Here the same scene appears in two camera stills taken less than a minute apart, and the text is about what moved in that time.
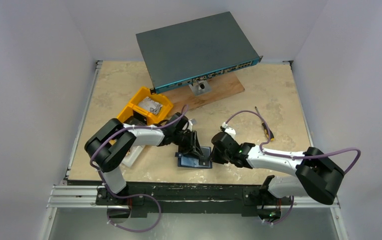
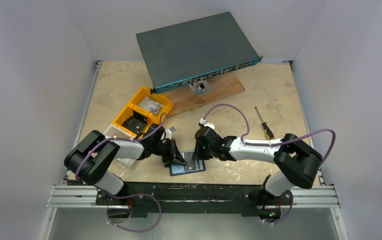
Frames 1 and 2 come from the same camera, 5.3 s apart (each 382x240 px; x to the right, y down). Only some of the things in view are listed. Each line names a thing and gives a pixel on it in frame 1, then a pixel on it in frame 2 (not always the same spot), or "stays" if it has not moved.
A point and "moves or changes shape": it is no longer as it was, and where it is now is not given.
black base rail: [248, 200] stays
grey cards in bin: [148, 105] stays
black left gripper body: [186, 141] -> [167, 151]
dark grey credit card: [206, 161] moves or changes shape
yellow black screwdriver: [269, 136] stays
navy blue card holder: [195, 161] moves or changes shape
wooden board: [222, 85] stays
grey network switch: [187, 52] stays
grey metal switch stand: [199, 87] stays
